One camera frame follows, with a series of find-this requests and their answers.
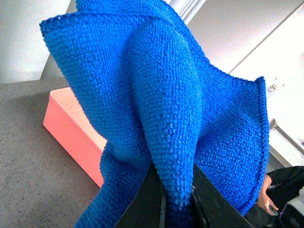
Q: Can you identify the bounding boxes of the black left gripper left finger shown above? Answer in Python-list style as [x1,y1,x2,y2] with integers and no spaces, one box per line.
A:
[115,164,166,228]

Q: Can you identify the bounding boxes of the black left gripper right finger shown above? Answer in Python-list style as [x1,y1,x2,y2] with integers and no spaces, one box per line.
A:
[191,164,252,228]

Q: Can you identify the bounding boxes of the blue microfiber cloth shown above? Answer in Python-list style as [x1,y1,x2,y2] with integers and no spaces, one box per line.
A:
[40,0,269,228]

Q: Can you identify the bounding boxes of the bystander hand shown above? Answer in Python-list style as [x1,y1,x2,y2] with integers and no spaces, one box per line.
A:
[257,174,278,216]

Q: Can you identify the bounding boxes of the bystander black sleeve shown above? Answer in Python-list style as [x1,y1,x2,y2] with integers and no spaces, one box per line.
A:
[244,166,304,228]

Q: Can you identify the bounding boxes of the pink plastic box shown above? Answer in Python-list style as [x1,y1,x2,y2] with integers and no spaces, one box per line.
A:
[43,87,106,187]

